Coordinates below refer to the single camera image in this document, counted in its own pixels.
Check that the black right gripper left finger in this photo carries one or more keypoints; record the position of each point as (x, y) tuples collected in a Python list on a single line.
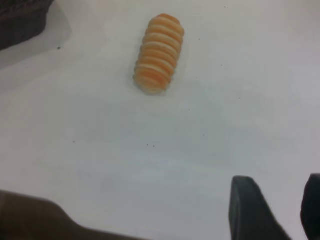
[(247, 210)]

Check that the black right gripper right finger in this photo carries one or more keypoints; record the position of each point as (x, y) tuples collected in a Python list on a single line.
[(312, 207)]

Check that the orange striped bread roll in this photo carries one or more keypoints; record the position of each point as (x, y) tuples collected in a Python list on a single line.
[(160, 52)]

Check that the dark brown woven basket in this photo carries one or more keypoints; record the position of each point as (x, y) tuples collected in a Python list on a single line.
[(17, 20)]

